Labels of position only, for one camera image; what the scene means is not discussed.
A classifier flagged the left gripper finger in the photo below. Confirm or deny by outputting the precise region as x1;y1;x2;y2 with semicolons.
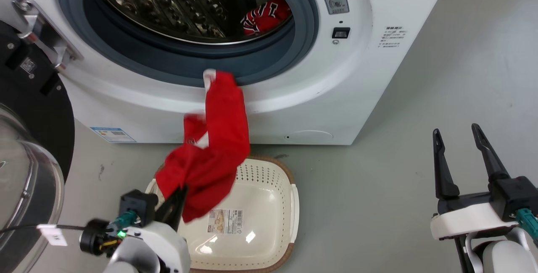
171;186;189;231
156;187;182;223

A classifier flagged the plain red garment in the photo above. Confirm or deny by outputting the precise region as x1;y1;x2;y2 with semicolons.
156;69;251;223

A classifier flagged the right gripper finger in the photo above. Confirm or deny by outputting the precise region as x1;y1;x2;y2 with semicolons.
433;128;460;201
471;123;510;181

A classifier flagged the cream perforated laundry basket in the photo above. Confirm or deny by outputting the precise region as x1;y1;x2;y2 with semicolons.
145;155;300;273

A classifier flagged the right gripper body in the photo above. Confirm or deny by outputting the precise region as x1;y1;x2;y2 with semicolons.
430;192;521;241

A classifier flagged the grey rubber door gasket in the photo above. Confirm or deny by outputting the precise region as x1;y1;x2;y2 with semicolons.
57;0;319;88

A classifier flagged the thin black cable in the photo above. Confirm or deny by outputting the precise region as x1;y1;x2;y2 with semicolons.
0;223;89;235

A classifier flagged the round white filter cover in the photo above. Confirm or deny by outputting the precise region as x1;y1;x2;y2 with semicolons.
286;130;334;144

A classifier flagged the red garment with white letters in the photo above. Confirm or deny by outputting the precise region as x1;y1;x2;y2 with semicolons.
241;0;292;36

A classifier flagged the stainless steel washer drum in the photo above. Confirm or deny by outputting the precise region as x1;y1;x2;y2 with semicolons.
92;0;295;46

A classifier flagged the blue energy label sticker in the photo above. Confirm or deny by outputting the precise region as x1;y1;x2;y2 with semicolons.
90;127;137;143

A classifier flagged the white front-load washing machine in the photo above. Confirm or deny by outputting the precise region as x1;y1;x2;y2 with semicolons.
0;0;455;145

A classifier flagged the white cable tag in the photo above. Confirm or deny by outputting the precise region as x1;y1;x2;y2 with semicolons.
37;223;68;247

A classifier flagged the paper label with barcode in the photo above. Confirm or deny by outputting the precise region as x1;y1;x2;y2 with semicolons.
209;209;243;235

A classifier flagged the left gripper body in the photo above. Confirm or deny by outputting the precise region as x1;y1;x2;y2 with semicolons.
126;219;191;272

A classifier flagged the chrome door hinge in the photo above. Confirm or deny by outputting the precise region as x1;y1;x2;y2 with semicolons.
12;0;83;74

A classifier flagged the black washer door with glass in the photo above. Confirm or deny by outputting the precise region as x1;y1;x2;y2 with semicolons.
0;21;75;273

